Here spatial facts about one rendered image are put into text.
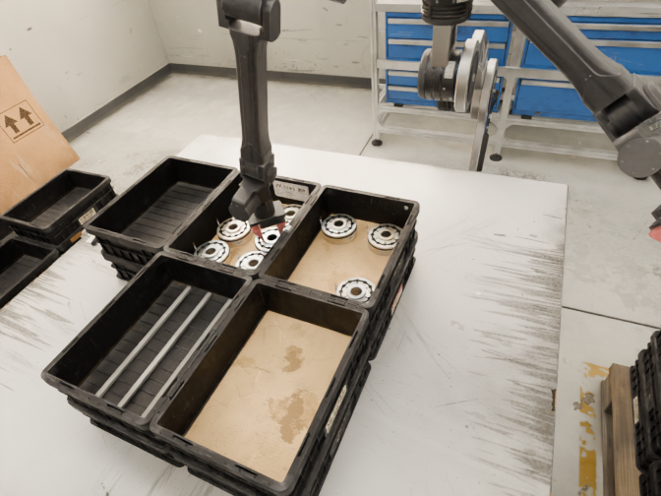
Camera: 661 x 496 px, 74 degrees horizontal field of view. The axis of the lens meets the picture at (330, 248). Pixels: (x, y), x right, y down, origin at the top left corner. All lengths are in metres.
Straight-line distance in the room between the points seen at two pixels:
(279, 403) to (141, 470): 0.36
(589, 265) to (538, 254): 1.08
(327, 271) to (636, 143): 0.76
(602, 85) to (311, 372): 0.76
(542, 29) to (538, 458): 0.83
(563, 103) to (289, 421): 2.48
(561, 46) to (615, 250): 1.97
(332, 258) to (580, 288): 1.48
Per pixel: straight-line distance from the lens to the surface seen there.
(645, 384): 1.85
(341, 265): 1.21
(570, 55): 0.80
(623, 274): 2.57
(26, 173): 3.84
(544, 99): 2.99
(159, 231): 1.49
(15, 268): 2.48
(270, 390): 1.01
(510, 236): 1.52
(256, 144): 1.03
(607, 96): 0.82
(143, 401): 1.11
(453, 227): 1.52
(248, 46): 0.90
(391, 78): 3.07
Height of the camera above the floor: 1.70
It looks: 44 degrees down
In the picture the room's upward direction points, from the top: 8 degrees counter-clockwise
